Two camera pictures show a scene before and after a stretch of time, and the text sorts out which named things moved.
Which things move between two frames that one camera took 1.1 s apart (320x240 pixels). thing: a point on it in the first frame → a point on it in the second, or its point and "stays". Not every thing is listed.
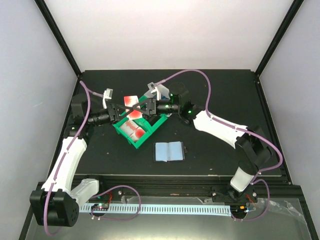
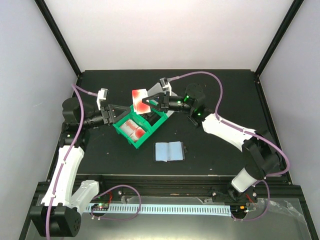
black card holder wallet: x=164 y=152 stays
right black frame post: x=296 y=5 stays
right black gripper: x=152 y=108 → x=162 y=97
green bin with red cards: x=136 y=131 stays
